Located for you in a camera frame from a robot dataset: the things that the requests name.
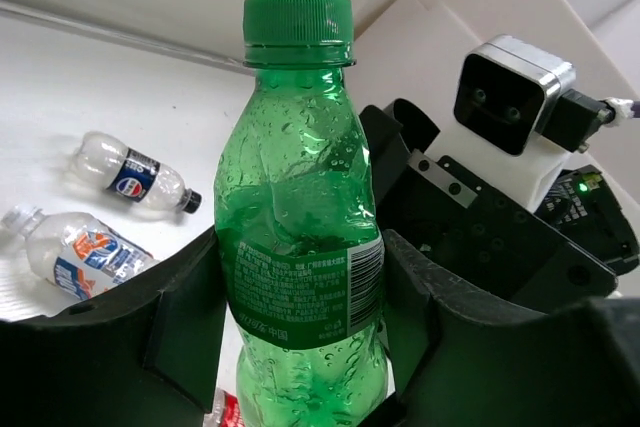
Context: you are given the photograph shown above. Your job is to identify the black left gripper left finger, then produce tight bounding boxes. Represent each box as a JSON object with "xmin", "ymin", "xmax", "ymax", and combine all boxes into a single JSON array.
[{"xmin": 1, "ymin": 230, "xmax": 226, "ymax": 426}]

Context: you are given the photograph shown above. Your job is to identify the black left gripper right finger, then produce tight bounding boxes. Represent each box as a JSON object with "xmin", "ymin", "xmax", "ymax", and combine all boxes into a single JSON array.
[{"xmin": 383, "ymin": 230, "xmax": 639, "ymax": 426}]

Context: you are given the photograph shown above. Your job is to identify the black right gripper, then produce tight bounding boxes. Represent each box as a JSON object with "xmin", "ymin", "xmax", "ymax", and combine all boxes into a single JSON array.
[{"xmin": 359, "ymin": 98, "xmax": 618, "ymax": 313}]

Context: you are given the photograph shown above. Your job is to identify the green plastic bottle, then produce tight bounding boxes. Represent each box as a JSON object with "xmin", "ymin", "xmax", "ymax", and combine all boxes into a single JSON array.
[{"xmin": 214, "ymin": 0, "xmax": 388, "ymax": 426}]

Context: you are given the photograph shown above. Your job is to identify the clear bottle orange blue label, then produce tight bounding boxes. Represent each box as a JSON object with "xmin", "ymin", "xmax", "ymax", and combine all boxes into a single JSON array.
[{"xmin": 1, "ymin": 204, "xmax": 158, "ymax": 301}]

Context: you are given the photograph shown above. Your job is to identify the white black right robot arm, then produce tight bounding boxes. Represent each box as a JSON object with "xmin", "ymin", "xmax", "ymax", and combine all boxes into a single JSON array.
[{"xmin": 359, "ymin": 99, "xmax": 639, "ymax": 313}]

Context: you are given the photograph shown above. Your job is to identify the clear bottle red label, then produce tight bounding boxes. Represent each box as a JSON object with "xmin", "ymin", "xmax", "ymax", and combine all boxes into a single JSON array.
[{"xmin": 202, "ymin": 388, "xmax": 245, "ymax": 427}]

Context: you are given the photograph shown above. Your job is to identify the clear Pepsi bottle black cap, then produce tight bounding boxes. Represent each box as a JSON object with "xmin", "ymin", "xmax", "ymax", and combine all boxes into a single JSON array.
[{"xmin": 70, "ymin": 131, "xmax": 202, "ymax": 214}]

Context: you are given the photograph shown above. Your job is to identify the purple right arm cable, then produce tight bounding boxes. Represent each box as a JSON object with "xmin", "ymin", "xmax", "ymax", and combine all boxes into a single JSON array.
[{"xmin": 602, "ymin": 96, "xmax": 640, "ymax": 123}]

